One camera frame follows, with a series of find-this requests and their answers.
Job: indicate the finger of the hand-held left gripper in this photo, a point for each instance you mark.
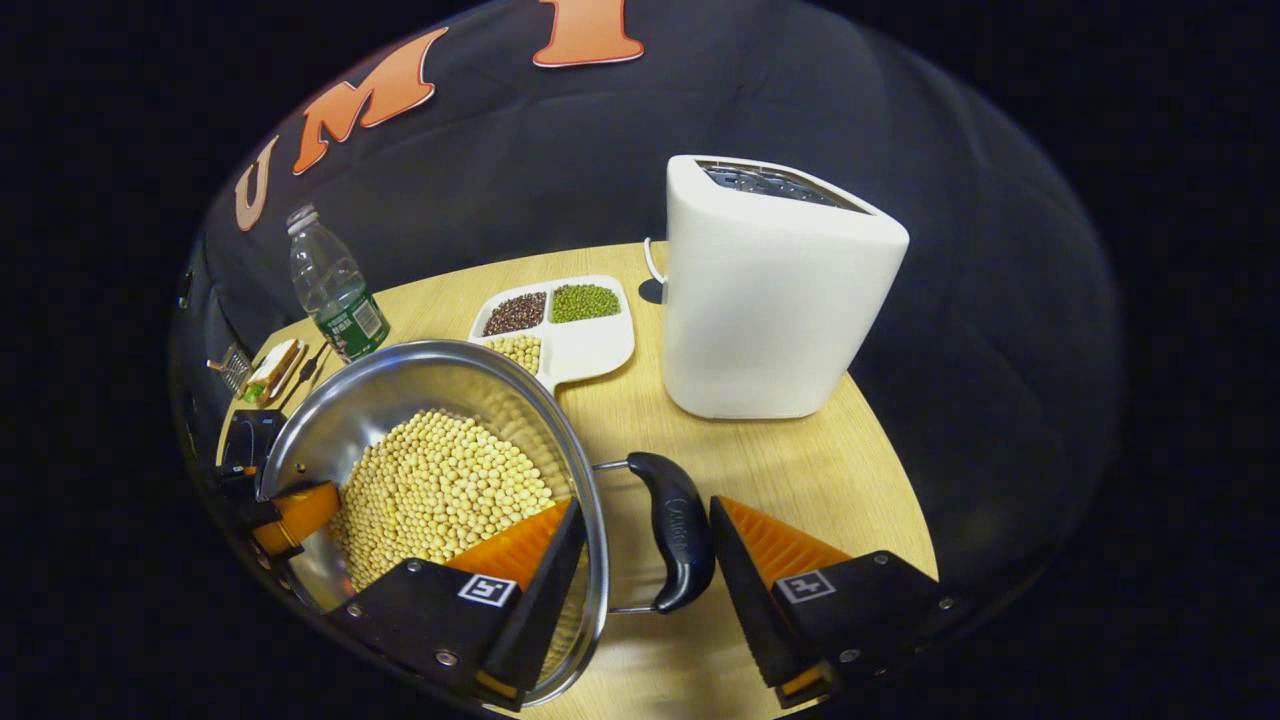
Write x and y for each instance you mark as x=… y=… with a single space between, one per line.
x=300 y=512

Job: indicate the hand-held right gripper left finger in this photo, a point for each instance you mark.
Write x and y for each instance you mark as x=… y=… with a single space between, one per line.
x=545 y=600

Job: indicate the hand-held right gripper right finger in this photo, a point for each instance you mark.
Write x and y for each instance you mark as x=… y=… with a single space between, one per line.
x=745 y=600

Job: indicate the black induction cooktop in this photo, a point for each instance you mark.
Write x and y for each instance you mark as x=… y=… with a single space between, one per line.
x=250 y=438

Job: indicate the pile of yellow soybeans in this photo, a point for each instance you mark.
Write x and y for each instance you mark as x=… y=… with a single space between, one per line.
x=430 y=490

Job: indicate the sliced bread sandwich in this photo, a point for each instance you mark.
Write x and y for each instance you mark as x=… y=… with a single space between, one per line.
x=273 y=372

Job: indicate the clear glass cup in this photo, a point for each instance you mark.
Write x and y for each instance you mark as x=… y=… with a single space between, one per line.
x=232 y=370

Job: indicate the clear plastic water bottle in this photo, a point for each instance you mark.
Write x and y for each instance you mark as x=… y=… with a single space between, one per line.
x=340 y=300

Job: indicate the small heap of soybeans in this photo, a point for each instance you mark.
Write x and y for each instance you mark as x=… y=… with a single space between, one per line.
x=516 y=353

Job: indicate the white divided plate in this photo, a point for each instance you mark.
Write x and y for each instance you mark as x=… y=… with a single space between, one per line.
x=590 y=350

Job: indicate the white toaster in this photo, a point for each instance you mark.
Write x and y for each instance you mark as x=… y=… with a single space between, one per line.
x=760 y=320

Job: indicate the pile of dark red beans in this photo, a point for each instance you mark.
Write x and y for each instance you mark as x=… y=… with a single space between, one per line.
x=515 y=313

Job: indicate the pile of green mung beans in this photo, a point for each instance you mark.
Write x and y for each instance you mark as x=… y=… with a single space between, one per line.
x=585 y=303

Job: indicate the black backdrop cloth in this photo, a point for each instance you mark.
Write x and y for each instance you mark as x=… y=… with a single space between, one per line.
x=560 y=170

